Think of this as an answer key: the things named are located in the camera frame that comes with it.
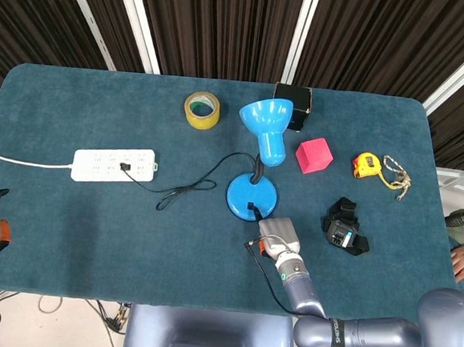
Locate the grey-blue robot torso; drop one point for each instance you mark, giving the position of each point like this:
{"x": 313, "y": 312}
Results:
{"x": 203, "y": 332}

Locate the blue gooseneck desk lamp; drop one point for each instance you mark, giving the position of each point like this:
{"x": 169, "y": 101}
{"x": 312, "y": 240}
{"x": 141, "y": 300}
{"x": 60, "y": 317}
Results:
{"x": 273, "y": 144}

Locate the black cardboard box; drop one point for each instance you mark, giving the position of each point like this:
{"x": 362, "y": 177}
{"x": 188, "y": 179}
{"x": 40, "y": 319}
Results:
{"x": 301, "y": 106}

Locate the blue fabric table cloth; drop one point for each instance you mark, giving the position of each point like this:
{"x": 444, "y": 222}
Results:
{"x": 91, "y": 230}

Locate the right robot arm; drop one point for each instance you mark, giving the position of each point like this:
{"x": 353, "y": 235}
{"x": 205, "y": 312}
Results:
{"x": 364, "y": 336}

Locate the pink foam cube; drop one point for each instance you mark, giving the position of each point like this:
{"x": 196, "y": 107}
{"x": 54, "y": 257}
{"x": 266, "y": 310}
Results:
{"x": 313, "y": 156}

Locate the white power strip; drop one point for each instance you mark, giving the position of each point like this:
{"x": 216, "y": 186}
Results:
{"x": 96, "y": 167}

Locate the yellow tape measure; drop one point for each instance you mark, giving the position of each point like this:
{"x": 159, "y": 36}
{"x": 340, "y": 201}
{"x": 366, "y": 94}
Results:
{"x": 365, "y": 164}

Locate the dark brown pleated curtain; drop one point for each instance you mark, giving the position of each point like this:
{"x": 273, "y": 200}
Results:
{"x": 228, "y": 20}

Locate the yellow packing tape roll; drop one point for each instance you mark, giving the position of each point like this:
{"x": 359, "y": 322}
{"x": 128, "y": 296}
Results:
{"x": 200, "y": 121}

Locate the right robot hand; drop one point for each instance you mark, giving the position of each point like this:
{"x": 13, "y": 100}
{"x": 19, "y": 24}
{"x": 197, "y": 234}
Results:
{"x": 279, "y": 235}

